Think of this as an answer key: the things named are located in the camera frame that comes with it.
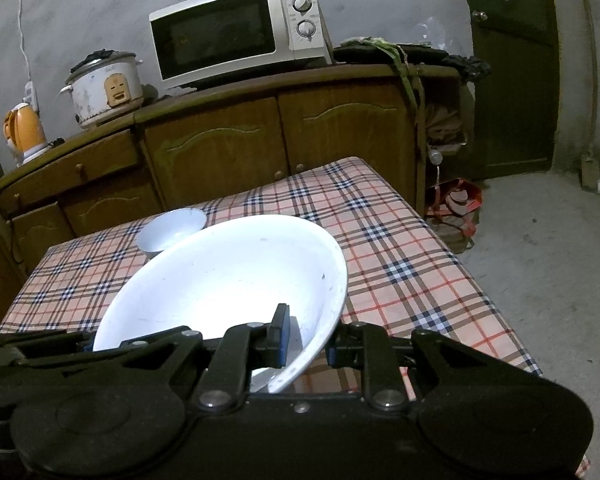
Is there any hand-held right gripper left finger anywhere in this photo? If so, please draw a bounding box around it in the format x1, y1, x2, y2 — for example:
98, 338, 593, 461
95, 303, 291, 410

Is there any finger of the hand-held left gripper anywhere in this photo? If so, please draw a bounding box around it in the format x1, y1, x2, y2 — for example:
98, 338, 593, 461
12, 331, 98, 361

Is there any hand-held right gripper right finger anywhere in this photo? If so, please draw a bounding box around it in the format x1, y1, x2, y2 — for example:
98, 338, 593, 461
326, 322, 501, 410

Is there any shallow white bowl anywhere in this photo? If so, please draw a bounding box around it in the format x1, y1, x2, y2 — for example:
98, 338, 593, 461
92, 215, 349, 395

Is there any deep white bowl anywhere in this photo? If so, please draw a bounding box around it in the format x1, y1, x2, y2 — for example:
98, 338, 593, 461
137, 208, 209, 261

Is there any plaid tablecloth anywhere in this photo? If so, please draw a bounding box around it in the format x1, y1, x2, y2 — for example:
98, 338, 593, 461
0, 156, 593, 480

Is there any wooden kitchen cabinet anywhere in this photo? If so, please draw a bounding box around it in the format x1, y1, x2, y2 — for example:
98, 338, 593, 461
0, 62, 463, 306

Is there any red bag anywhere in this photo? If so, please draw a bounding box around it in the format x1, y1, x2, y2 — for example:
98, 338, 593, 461
425, 178, 483, 253

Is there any orange electric kettle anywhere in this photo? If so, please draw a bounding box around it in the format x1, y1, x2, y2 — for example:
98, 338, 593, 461
2, 102, 49, 165

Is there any white rice cooker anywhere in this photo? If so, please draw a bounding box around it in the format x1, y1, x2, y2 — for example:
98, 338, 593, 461
60, 50, 145, 131

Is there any brown cloth bag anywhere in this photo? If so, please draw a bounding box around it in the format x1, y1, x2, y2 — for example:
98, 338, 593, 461
425, 85, 469, 148

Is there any dark flat tray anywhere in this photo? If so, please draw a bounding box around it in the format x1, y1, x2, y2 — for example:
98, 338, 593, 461
332, 40, 491, 78

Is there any white microwave oven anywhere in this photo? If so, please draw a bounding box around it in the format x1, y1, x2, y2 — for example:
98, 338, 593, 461
148, 0, 333, 92

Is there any dark green door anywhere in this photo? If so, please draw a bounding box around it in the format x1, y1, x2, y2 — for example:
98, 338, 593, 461
460, 0, 561, 181

